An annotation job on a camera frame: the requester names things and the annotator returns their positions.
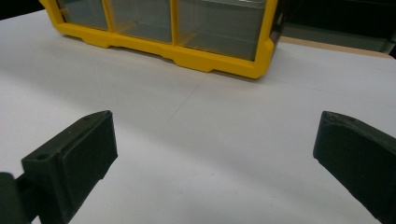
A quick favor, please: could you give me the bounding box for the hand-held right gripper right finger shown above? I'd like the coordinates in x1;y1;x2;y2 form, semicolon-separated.
312;110;396;224

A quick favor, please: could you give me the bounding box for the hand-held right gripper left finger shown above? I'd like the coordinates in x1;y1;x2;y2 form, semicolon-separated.
21;109;119;224

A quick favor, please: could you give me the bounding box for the yellow drawer organizer cabinet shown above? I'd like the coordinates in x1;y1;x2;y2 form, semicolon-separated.
39;0;285;79

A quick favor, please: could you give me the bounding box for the clear plastic drawer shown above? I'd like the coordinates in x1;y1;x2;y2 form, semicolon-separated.
177;0;267;62
109;0;173;44
56;0;110;32

